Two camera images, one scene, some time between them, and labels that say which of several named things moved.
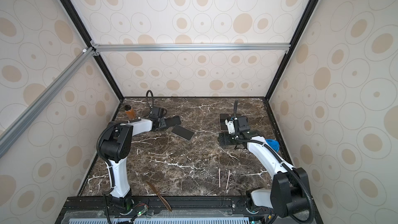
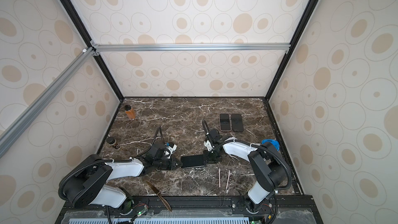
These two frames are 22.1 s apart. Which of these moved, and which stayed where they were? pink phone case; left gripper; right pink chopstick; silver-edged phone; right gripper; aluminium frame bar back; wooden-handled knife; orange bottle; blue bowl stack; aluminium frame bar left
Moved: left gripper; silver-edged phone; right gripper
Stayed: orange bottle; blue bowl stack; aluminium frame bar back; right pink chopstick; pink phone case; wooden-handled knife; aluminium frame bar left
